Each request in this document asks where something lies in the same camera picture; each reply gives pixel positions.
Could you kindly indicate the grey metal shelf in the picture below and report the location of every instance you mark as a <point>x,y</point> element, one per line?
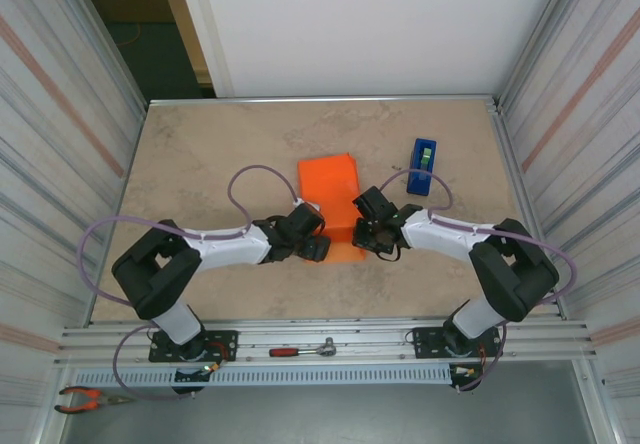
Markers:
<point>325,414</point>

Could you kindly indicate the white door frame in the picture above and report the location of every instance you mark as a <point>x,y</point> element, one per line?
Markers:
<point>200,24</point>

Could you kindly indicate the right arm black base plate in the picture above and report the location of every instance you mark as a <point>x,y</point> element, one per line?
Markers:
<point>425,339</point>

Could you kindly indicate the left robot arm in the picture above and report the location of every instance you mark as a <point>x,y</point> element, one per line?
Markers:
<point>225,249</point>

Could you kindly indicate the aluminium corner post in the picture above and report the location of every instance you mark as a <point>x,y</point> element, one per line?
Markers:
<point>536,39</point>
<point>107,39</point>

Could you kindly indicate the ridged aluminium side rail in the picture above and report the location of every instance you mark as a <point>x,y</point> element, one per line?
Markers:
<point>500,124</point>

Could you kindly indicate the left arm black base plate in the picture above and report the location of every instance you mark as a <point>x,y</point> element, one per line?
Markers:
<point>225,339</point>

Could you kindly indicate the wide aluminium mounting rail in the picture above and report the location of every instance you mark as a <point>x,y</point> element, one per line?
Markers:
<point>360,336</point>

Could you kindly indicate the blue tape dispenser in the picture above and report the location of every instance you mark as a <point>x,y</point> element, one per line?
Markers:
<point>417,184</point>

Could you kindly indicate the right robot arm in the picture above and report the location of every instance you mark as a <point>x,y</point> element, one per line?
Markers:
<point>435,234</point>

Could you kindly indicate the thin aluminium table rail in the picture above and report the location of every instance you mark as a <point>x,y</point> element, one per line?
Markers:
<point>325,100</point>

